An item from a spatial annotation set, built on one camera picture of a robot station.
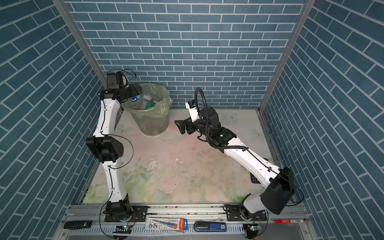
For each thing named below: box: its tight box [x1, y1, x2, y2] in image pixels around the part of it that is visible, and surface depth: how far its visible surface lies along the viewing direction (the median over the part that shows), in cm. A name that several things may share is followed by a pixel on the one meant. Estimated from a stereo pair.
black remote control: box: [63, 221, 93, 230], surface depth 70 cm
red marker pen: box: [274, 219, 305, 224], surface depth 72 cm
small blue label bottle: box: [142, 93, 153, 101], surface depth 99 cm
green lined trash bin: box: [121, 83, 174, 136], surface depth 96 cm
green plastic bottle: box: [145, 101, 157, 110], surface depth 88 cm
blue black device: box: [193, 221, 227, 232], surface depth 69 cm
